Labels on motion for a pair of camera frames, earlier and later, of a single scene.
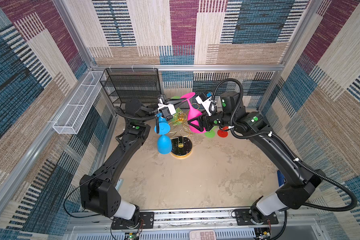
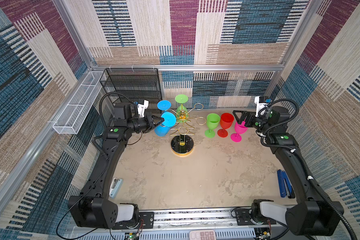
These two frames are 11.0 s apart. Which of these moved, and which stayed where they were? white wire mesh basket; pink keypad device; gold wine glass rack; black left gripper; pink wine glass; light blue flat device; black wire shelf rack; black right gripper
Moved: black left gripper; black right gripper; pink wine glass
Stayed: gold wine glass rack; pink keypad device; light blue flat device; black wire shelf rack; white wire mesh basket
